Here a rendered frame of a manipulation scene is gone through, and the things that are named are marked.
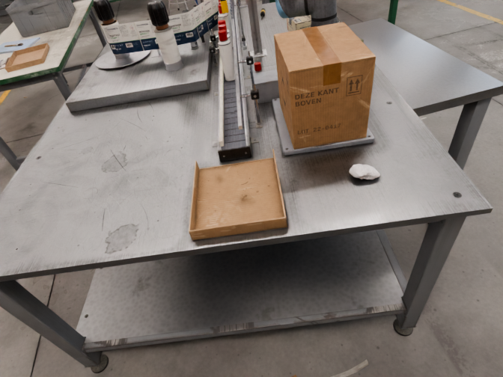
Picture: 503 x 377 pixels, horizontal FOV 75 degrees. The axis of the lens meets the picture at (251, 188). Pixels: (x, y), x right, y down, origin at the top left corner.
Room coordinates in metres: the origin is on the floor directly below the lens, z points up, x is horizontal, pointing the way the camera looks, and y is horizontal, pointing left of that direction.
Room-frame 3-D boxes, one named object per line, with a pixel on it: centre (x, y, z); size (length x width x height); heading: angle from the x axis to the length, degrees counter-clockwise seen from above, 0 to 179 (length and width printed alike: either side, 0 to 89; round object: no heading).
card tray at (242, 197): (0.72, 0.04, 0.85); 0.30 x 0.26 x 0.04; 176
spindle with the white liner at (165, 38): (1.65, 0.26, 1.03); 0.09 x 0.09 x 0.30
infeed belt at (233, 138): (1.71, -0.03, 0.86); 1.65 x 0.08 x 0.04; 176
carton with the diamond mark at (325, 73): (1.00, -0.29, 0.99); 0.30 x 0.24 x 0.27; 177
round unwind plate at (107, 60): (1.93, 0.56, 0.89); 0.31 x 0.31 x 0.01
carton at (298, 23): (1.94, -0.46, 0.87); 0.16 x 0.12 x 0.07; 6
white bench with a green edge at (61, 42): (3.15, 1.54, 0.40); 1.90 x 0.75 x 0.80; 6
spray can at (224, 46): (1.40, -0.01, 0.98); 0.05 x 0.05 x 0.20
